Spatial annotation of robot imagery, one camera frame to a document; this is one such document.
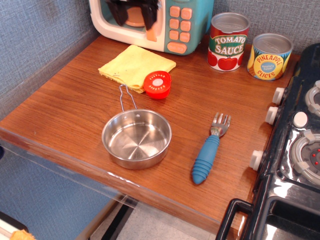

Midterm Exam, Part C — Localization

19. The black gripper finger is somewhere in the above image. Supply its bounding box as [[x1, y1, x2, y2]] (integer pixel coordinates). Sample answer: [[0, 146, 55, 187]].
[[105, 0, 128, 26], [140, 0, 159, 31]]

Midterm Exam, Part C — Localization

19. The small stainless steel pan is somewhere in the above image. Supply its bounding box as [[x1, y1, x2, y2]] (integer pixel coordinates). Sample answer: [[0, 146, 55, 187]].
[[101, 84, 172, 170]]

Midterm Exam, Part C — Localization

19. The yellow rag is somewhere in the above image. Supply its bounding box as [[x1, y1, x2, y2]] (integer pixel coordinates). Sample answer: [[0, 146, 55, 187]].
[[98, 45, 177, 94]]

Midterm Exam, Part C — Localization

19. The red toy tomato half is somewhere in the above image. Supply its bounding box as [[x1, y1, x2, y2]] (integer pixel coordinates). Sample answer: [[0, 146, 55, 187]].
[[143, 70, 172, 100]]

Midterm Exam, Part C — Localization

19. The clear acrylic table guard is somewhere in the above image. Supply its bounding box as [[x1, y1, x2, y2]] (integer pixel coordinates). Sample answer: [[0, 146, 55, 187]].
[[0, 124, 256, 233]]

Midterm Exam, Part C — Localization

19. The tomato sauce can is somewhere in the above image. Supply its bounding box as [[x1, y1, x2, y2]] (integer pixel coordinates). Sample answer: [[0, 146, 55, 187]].
[[207, 12, 250, 72]]

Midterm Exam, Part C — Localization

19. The pineapple slices can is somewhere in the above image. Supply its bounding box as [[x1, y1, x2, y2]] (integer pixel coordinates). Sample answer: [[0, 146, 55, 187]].
[[247, 33, 294, 81]]

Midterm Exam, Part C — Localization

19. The black toy stove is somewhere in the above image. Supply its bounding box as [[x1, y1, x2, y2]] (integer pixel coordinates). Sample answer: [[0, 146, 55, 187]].
[[216, 43, 320, 240]]

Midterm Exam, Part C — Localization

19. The blue handled metal fork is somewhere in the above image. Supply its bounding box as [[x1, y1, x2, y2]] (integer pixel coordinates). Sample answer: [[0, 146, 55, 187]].
[[191, 112, 232, 185]]

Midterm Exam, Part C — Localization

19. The toy microwave teal and cream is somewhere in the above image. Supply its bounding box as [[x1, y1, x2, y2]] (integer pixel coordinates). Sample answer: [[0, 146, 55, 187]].
[[89, 0, 214, 56]]

